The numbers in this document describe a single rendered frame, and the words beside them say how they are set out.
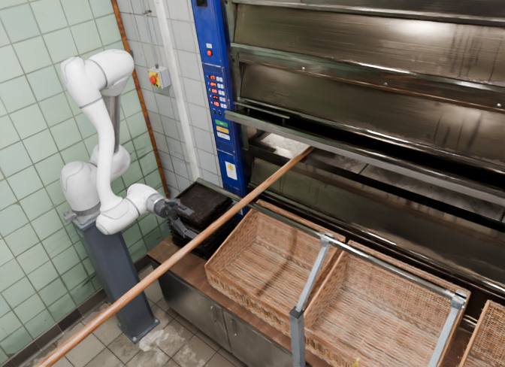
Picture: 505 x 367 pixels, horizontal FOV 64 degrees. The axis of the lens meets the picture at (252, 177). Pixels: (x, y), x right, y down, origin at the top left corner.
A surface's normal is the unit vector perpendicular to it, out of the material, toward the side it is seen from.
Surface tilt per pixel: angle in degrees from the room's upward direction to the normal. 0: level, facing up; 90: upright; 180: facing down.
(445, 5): 90
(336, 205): 70
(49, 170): 90
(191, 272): 0
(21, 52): 90
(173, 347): 0
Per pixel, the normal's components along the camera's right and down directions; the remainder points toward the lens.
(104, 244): 0.72, 0.34
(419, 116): -0.63, 0.19
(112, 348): -0.10, -0.81
